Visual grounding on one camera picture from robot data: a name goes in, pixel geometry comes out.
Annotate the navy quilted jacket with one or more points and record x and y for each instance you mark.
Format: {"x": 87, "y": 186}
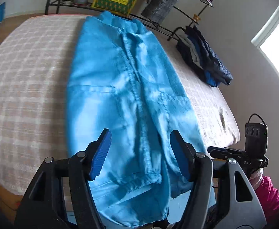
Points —
{"x": 212, "y": 62}

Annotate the black metal clothes rack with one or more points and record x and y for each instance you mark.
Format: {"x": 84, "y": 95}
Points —
{"x": 148, "y": 23}

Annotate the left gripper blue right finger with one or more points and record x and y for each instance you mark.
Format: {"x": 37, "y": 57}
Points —
{"x": 184, "y": 154}

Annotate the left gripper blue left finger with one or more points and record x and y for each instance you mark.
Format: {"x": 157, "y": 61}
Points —
{"x": 98, "y": 151}

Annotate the light blue work coat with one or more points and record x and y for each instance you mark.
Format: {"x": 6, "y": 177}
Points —
{"x": 122, "y": 80}

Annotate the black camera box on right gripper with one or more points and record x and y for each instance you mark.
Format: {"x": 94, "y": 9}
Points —
{"x": 256, "y": 138}

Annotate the small brown teddy bear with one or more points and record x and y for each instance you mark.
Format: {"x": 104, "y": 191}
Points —
{"x": 196, "y": 18}

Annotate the grey plaid long coat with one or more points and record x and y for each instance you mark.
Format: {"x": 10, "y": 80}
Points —
{"x": 157, "y": 10}

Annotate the pink sleeve right forearm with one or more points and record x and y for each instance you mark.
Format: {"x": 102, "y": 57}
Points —
{"x": 268, "y": 196}

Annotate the blue folded garment under jacket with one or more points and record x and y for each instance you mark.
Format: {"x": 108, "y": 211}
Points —
{"x": 208, "y": 78}

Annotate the plaid beige bed cover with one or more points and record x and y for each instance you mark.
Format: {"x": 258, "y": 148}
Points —
{"x": 34, "y": 65}

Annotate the right white gloved hand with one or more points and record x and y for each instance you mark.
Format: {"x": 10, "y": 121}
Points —
{"x": 256, "y": 178}

